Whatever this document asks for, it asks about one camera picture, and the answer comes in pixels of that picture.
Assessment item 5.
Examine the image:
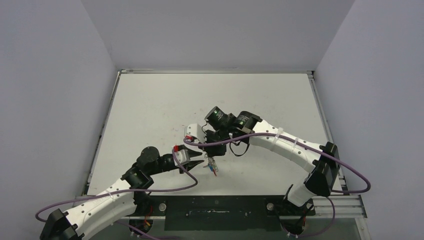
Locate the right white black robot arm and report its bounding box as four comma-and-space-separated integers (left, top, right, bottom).
198, 106, 340, 215

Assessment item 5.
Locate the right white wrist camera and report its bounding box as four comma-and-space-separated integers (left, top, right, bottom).
184, 123, 206, 144

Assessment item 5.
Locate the aluminium frame rail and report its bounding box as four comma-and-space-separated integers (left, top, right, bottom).
123, 195, 367, 220

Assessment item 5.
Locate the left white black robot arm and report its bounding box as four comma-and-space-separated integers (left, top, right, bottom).
39, 145, 202, 240

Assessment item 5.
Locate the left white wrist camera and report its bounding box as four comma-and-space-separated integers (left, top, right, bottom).
172, 145, 191, 167

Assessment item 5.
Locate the large keyring with red sleeve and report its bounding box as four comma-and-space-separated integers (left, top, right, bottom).
203, 156, 219, 177

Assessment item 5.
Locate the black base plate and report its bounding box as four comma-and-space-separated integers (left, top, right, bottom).
128, 195, 316, 233

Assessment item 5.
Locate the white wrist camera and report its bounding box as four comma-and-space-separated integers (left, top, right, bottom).
172, 145, 191, 167
184, 123, 206, 144

